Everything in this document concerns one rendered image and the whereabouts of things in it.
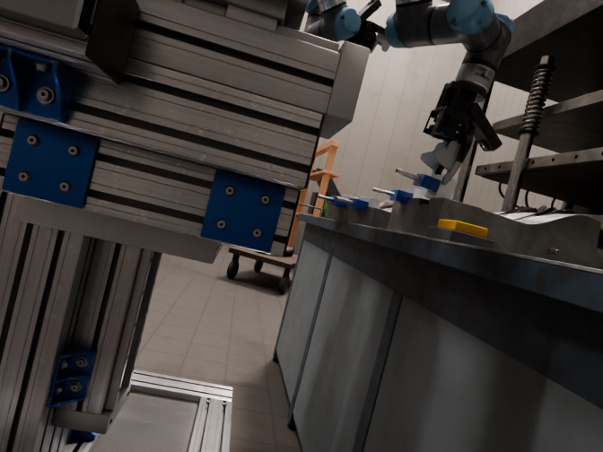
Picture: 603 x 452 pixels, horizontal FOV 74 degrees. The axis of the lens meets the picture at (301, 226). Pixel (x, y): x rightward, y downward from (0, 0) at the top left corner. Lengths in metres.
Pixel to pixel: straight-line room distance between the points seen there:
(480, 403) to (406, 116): 7.44
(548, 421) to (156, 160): 0.54
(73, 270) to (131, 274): 0.09
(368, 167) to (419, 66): 2.09
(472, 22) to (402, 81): 7.18
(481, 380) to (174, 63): 0.57
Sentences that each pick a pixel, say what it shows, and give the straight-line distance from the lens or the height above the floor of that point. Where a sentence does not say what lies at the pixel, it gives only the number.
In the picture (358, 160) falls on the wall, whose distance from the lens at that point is 7.51.
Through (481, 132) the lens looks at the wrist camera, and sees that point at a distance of 0.97.
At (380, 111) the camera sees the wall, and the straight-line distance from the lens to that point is 7.78.
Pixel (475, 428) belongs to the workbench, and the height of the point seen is 0.56.
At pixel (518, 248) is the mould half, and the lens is 0.97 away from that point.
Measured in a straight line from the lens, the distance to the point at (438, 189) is 0.92.
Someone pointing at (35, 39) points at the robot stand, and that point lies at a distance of 0.44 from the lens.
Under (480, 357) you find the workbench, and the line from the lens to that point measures 0.65.
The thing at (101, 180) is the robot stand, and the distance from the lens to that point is 0.54.
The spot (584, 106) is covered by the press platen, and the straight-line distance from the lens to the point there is 2.03.
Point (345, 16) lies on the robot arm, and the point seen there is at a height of 1.34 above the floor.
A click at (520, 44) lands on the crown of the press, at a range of 2.33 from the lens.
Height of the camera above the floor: 0.78
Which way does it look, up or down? 1 degrees down
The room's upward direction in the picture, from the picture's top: 14 degrees clockwise
